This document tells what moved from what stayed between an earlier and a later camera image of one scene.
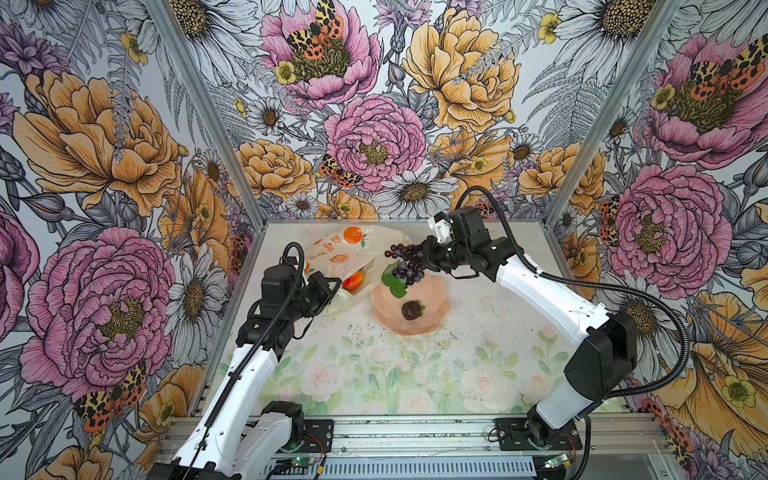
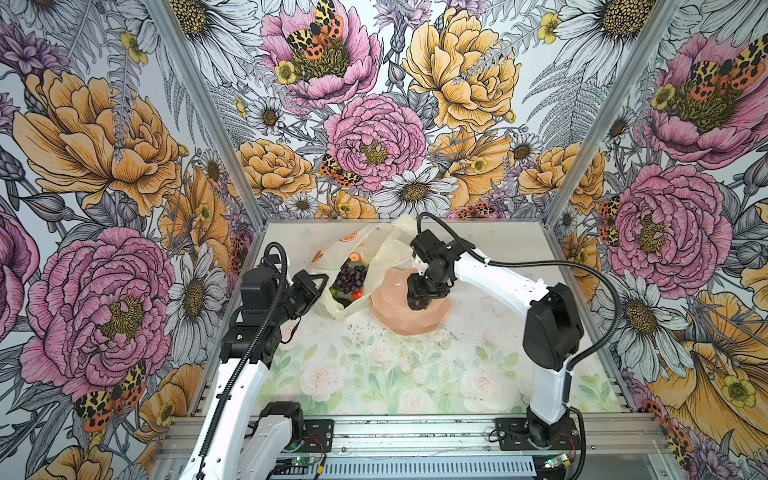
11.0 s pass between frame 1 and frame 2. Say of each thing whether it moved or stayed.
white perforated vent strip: stayed
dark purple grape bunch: moved
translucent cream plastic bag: moved
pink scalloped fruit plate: stayed
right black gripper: moved
